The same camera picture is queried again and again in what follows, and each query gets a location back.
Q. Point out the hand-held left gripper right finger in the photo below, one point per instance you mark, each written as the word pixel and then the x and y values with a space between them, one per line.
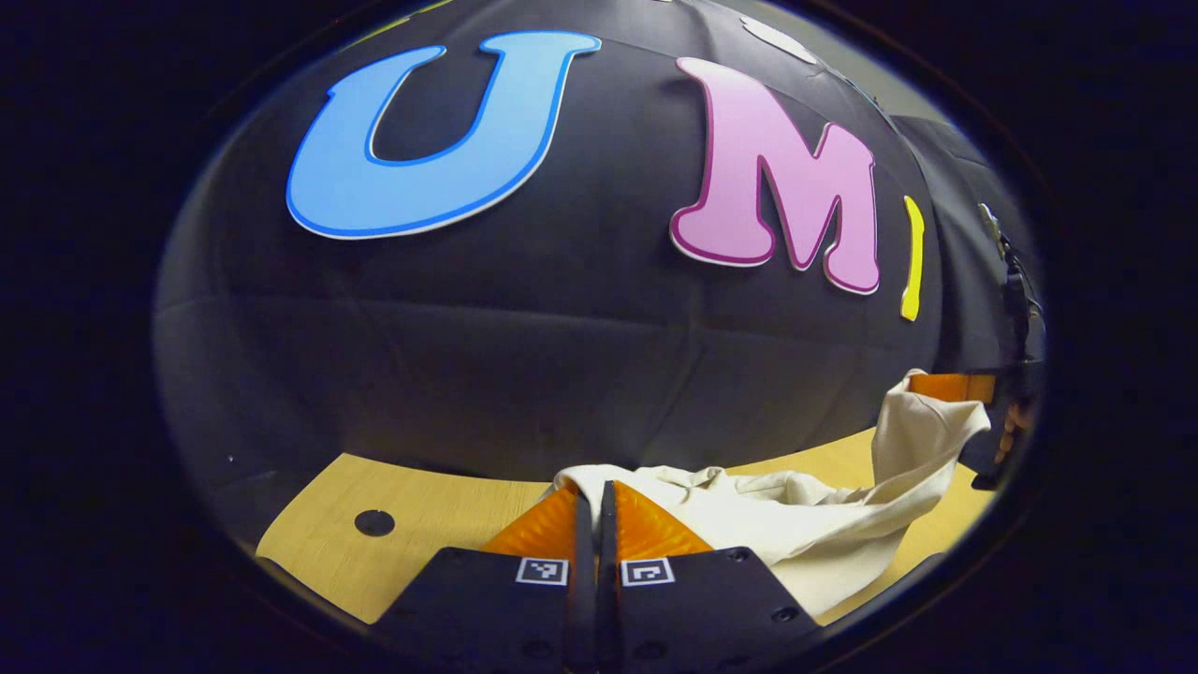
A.
pixel 608 599

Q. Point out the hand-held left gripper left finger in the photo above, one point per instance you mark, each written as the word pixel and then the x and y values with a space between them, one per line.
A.
pixel 583 580

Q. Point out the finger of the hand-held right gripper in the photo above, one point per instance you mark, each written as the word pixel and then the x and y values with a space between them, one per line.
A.
pixel 950 388

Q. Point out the cream button shirt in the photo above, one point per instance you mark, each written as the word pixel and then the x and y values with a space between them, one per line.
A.
pixel 824 524

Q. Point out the black backdrop cloth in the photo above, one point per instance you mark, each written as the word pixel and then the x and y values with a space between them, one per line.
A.
pixel 524 356

